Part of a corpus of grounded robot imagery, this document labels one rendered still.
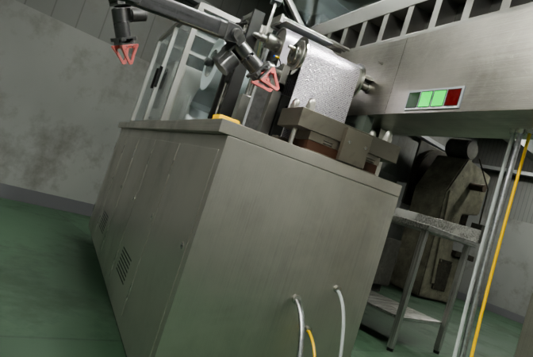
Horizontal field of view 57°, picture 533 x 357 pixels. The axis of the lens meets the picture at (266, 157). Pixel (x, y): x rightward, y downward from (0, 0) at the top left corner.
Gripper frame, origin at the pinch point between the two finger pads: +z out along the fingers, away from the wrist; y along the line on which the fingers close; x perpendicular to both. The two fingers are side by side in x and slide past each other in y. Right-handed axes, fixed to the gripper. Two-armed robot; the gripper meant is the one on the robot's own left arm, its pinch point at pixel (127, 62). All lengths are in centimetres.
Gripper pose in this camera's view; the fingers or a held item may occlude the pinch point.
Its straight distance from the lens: 197.0
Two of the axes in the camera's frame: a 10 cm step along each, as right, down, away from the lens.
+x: -7.7, 2.3, -5.9
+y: -6.3, -1.5, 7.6
